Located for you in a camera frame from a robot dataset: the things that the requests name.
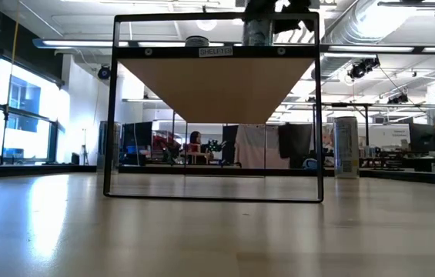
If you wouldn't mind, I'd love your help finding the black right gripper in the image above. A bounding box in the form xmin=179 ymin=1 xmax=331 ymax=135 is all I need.
xmin=243 ymin=0 xmax=316 ymax=34

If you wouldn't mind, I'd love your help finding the round ceiling light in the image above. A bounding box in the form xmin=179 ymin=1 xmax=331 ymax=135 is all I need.
xmin=196 ymin=18 xmax=218 ymax=32

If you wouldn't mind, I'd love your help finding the ceiling light strip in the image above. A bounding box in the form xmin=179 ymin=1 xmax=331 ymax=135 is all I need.
xmin=32 ymin=37 xmax=115 ymax=49
xmin=320 ymin=44 xmax=435 ymax=54

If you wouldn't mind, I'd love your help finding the black hanging cloth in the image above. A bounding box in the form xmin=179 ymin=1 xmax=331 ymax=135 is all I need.
xmin=278 ymin=122 xmax=314 ymax=159
xmin=222 ymin=125 xmax=239 ymax=165

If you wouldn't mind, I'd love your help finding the white hanging cloth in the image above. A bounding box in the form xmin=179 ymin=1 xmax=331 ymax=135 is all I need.
xmin=236 ymin=123 xmax=290 ymax=170

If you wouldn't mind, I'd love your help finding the small wooden table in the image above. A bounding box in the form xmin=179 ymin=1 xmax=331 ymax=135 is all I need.
xmin=184 ymin=152 xmax=207 ymax=165

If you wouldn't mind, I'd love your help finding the red fabric item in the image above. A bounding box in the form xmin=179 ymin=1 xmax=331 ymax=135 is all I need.
xmin=152 ymin=135 xmax=182 ymax=153

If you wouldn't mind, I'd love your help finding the black monitor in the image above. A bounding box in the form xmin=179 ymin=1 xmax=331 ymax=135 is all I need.
xmin=122 ymin=122 xmax=153 ymax=148
xmin=408 ymin=122 xmax=435 ymax=155

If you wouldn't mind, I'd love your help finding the white sign board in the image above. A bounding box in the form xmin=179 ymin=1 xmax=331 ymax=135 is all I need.
xmin=366 ymin=125 xmax=411 ymax=149

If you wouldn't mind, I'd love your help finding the cluttered workbench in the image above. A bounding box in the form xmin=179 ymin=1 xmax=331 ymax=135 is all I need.
xmin=359 ymin=140 xmax=409 ymax=171

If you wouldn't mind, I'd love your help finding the thin tripod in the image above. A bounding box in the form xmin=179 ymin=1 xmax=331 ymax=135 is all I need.
xmin=80 ymin=128 xmax=89 ymax=166

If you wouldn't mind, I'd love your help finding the wooden shelf black metal frame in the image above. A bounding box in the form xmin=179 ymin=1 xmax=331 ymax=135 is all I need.
xmin=103 ymin=12 xmax=325 ymax=204

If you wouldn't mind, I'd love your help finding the silver ventilation duct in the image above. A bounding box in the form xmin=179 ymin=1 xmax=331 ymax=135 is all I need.
xmin=323 ymin=0 xmax=399 ymax=45

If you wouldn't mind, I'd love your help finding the black ceiling camera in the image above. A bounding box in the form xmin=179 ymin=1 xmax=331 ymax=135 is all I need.
xmin=387 ymin=93 xmax=410 ymax=105
xmin=346 ymin=56 xmax=382 ymax=81
xmin=96 ymin=63 xmax=113 ymax=81

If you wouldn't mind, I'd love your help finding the black tall stand frame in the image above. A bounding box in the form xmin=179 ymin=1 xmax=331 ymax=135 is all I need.
xmin=311 ymin=102 xmax=374 ymax=157

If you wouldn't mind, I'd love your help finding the yellow hanging cord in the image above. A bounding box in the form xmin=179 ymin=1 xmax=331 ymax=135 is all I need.
xmin=7 ymin=0 xmax=21 ymax=105

